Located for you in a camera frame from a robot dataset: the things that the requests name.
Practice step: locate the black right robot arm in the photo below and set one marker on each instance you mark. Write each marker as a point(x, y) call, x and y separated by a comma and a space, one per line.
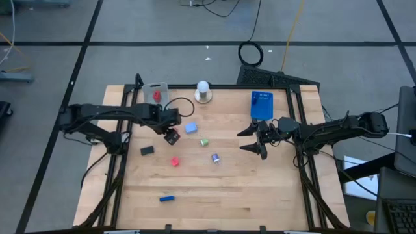
point(341, 130)

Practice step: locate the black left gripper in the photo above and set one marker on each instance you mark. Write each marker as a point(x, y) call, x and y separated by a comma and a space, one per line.
point(167, 118)

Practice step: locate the black keyboard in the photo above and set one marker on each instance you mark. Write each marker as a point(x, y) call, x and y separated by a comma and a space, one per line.
point(401, 217)

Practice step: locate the grey monitor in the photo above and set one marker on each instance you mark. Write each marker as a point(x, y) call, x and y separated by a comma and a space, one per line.
point(404, 130)

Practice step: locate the black wheeled base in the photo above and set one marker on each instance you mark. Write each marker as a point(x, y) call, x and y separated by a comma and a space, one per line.
point(4, 110)

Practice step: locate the black metal table frame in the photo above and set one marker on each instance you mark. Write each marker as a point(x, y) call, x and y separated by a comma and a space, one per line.
point(227, 86)

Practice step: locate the white plastic bin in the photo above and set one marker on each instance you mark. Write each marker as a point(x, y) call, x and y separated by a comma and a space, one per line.
point(149, 94)

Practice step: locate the light blue wall charger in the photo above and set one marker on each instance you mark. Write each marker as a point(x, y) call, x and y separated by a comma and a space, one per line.
point(191, 128)

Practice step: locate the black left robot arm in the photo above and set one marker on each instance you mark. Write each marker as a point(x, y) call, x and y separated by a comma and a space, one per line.
point(97, 112)

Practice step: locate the blue plastic mesh basket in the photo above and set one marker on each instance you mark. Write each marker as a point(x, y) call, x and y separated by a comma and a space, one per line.
point(265, 109)

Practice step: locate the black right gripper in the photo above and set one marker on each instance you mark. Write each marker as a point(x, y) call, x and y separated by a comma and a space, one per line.
point(268, 133)

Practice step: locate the dark grey desk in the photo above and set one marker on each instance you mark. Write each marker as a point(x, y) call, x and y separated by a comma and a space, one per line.
point(390, 182)

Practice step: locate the black floor grate mat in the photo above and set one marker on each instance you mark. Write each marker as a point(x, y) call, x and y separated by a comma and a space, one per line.
point(256, 76)

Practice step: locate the small red cube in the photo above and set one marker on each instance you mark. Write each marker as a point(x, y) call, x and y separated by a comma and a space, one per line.
point(175, 161)

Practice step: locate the small yellow object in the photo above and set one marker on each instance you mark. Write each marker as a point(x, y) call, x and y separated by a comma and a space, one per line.
point(370, 218)

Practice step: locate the blue rectangular bar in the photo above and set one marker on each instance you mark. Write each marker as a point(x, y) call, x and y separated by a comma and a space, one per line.
point(167, 198)

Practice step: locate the white paper sheet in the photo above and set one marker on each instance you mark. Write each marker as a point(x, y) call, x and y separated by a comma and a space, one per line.
point(360, 187)

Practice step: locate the green wall charger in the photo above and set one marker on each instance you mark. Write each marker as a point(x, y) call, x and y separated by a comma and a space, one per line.
point(204, 142)

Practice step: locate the white light bulb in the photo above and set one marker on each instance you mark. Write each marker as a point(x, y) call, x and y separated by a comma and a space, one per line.
point(203, 85)

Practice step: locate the grey floor stand base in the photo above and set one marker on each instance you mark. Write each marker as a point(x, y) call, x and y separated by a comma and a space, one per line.
point(16, 77)

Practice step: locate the black rectangular block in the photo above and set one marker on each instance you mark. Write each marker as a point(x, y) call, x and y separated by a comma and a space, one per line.
point(147, 150)

